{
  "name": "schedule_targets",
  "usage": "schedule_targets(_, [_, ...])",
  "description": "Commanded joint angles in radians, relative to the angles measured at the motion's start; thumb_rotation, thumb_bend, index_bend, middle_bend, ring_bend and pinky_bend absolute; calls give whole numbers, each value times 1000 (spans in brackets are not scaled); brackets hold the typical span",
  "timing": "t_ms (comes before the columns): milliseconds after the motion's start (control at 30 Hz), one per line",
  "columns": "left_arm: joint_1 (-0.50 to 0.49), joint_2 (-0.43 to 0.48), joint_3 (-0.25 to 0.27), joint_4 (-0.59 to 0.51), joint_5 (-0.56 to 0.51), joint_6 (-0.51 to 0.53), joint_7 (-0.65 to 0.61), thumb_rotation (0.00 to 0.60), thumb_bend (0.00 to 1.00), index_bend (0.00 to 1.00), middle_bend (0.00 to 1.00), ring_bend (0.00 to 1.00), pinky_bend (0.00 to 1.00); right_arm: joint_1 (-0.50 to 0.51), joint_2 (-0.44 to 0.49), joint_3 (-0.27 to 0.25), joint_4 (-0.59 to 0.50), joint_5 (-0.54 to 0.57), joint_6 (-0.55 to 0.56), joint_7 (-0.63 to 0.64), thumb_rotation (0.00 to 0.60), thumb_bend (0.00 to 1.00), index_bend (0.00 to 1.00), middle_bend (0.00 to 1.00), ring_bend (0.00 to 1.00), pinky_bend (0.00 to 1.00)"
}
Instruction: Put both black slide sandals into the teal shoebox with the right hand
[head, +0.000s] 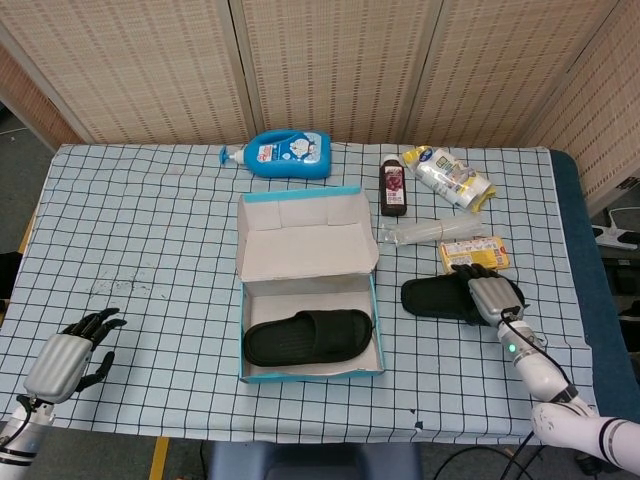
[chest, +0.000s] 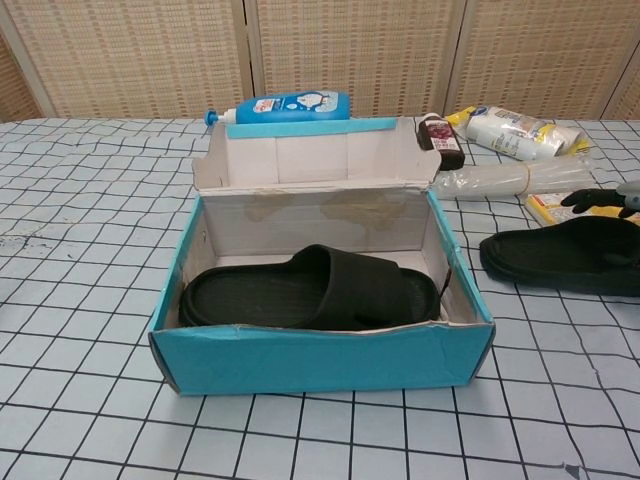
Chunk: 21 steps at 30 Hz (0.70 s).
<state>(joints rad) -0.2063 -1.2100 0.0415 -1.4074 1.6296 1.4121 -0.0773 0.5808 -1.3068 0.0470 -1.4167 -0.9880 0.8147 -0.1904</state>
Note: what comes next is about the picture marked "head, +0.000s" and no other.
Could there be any black slipper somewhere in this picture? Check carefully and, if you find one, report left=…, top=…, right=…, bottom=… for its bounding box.
left=401, top=273, right=526, bottom=327
left=243, top=309, right=375, bottom=369

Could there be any yellow flat packet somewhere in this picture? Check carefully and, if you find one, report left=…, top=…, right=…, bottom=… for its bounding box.
left=438, top=236, right=512, bottom=274

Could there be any dark juice bottle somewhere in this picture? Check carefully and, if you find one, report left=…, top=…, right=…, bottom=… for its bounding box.
left=379, top=154, right=410, bottom=217

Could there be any blue padded table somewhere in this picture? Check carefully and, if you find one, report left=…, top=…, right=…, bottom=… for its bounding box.
left=549, top=149, right=640, bottom=439

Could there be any white yellow plastic package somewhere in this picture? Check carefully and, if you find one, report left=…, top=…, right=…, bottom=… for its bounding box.
left=402, top=145, right=496, bottom=212

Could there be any white chair base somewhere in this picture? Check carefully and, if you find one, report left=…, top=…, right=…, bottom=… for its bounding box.
left=592, top=207, right=640, bottom=249

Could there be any woven folding screen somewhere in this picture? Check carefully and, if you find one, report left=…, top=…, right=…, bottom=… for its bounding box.
left=0, top=0, right=640, bottom=216

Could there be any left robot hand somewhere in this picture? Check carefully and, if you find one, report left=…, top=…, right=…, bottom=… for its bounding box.
left=23, top=307, right=127, bottom=405

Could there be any checkered tablecloth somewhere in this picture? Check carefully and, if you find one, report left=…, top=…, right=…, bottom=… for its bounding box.
left=0, top=143, right=604, bottom=444

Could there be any blue cardboard shoe box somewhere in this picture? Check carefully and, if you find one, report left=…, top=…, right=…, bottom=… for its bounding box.
left=235, top=186, right=385, bottom=384

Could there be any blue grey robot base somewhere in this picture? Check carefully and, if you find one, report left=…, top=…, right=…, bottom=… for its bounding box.
left=207, top=442, right=424, bottom=480

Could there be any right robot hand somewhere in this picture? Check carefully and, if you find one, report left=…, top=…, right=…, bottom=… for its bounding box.
left=452, top=263, right=526, bottom=329

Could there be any blue detergent pump bottle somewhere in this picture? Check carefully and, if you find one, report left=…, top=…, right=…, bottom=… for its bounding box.
left=218, top=130, right=333, bottom=180

